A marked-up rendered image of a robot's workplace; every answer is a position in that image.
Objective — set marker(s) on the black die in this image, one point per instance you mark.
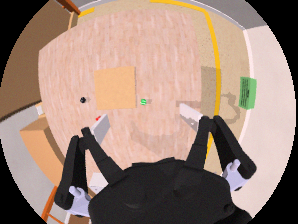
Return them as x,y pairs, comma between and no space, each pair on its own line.
82,100

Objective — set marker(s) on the tan flat mat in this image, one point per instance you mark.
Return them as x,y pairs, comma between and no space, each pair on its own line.
115,88

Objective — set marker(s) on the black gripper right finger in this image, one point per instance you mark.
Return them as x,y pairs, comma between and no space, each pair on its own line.
240,168

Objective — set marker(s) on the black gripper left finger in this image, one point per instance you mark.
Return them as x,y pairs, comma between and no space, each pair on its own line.
71,193

